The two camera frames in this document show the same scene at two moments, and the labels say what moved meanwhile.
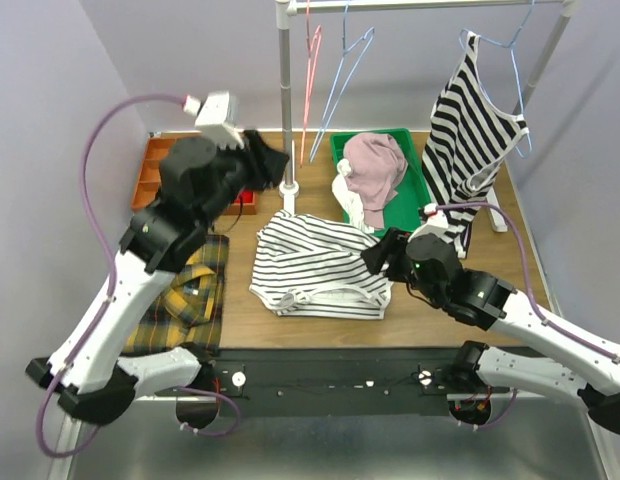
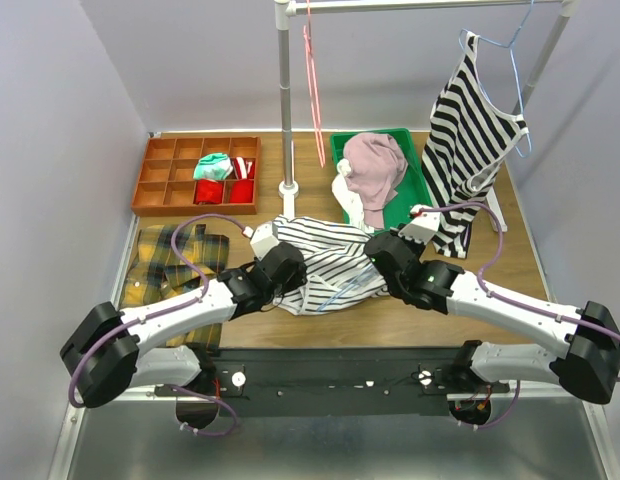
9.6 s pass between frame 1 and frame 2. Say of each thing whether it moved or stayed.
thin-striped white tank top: moved
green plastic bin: stayed
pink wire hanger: moved
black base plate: stayed
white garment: stayed
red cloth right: stayed
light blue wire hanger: moved
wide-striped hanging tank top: stayed
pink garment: stayed
